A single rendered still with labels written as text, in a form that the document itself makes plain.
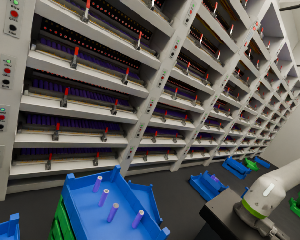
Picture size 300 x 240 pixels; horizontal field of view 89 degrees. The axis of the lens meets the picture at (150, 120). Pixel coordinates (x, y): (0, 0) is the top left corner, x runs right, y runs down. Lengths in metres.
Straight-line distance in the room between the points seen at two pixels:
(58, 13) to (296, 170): 1.32
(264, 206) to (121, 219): 0.73
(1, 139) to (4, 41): 0.39
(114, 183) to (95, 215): 0.16
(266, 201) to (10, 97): 1.24
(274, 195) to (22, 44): 1.25
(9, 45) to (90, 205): 0.61
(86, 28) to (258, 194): 1.12
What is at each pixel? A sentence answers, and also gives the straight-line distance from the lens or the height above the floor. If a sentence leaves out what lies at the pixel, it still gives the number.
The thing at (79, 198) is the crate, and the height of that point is 0.40.
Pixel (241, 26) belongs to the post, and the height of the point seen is 1.48.
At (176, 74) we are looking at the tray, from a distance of 1.08.
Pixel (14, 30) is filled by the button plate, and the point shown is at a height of 0.81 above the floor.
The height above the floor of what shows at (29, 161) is 0.19.
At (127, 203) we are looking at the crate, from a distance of 0.65.
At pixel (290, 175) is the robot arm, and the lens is 1.16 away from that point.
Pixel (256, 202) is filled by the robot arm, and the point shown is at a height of 0.48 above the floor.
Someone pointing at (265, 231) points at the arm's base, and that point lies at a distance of 1.11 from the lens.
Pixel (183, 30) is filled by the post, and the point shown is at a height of 1.15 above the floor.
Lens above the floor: 0.87
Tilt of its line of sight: 17 degrees down
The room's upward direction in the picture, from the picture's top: 24 degrees clockwise
